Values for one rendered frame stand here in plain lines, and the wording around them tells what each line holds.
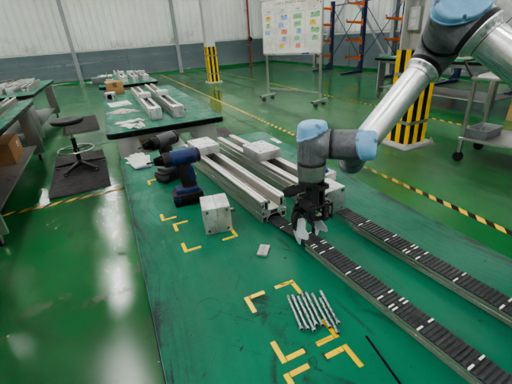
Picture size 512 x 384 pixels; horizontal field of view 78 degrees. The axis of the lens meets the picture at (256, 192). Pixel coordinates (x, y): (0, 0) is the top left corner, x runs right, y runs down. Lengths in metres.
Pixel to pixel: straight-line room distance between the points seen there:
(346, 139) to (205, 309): 0.53
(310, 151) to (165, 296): 0.52
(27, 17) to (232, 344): 15.60
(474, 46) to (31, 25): 15.57
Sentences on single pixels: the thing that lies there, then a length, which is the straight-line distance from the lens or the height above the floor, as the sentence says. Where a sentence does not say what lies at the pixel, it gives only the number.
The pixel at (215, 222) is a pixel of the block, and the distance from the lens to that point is 1.06.
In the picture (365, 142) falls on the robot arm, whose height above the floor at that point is 1.13.
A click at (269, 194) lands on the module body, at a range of 1.15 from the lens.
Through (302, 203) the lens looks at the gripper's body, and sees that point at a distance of 0.88.
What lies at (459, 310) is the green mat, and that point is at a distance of 0.89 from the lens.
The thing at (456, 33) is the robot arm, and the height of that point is 1.34.
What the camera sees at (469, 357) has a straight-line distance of 0.76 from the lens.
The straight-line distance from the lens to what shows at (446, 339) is 0.78.
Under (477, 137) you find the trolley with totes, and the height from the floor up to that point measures 0.29.
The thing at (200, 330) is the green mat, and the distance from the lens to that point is 0.79.
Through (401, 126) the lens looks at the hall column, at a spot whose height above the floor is 0.25.
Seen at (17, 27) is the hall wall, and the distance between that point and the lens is 16.02.
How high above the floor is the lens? 1.37
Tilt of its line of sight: 26 degrees down
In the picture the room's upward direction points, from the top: 4 degrees counter-clockwise
